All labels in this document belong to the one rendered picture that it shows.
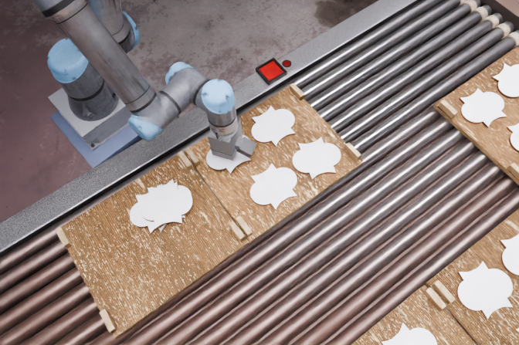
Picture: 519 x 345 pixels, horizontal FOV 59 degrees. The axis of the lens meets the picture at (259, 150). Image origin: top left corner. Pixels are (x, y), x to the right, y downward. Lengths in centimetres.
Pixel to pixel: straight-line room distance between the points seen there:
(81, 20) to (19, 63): 215
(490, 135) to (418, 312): 58
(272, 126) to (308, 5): 178
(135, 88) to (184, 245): 45
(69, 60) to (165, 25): 174
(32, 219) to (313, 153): 83
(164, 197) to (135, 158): 21
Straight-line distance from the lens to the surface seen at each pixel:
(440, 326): 128
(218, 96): 108
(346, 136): 143
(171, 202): 128
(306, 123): 142
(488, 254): 137
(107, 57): 105
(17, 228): 149
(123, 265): 130
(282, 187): 130
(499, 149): 152
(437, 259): 133
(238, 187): 132
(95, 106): 145
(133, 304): 127
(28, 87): 302
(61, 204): 146
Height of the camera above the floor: 214
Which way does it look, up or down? 62 degrees down
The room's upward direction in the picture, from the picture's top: 4 degrees counter-clockwise
